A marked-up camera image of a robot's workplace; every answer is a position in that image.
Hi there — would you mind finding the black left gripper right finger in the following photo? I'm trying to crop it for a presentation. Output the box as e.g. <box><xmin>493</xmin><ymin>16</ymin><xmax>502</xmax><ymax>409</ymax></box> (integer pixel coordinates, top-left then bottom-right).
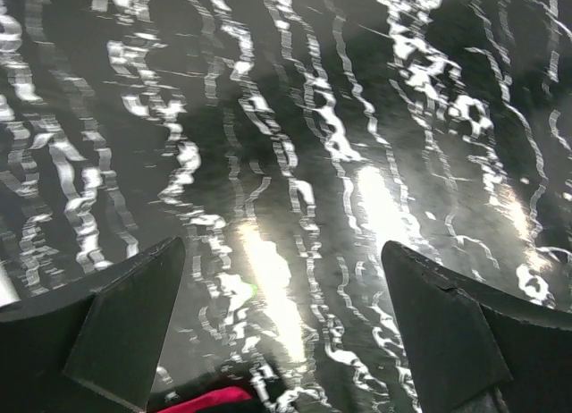
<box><xmin>381</xmin><ymin>240</ymin><xmax>571</xmax><ymax>413</ymax></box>

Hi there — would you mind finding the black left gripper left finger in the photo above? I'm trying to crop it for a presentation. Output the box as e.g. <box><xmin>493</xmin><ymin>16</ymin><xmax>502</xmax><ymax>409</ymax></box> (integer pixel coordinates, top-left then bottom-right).
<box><xmin>1</xmin><ymin>237</ymin><xmax>186</xmax><ymax>413</ymax></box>

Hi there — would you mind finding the red t shirt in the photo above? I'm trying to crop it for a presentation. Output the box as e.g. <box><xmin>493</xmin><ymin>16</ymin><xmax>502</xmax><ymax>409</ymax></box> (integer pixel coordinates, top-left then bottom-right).
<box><xmin>158</xmin><ymin>386</ymin><xmax>253</xmax><ymax>413</ymax></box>

